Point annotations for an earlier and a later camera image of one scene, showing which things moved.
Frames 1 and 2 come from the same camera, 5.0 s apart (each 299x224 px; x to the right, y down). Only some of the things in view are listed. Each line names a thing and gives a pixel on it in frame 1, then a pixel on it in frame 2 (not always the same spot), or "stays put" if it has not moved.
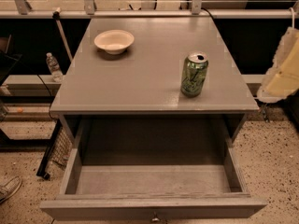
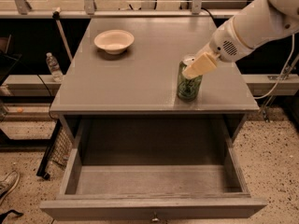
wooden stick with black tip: [56, 16] stays put
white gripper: [282, 70] to [224, 47]
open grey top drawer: [151, 168] stays put
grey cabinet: [146, 78] stays put
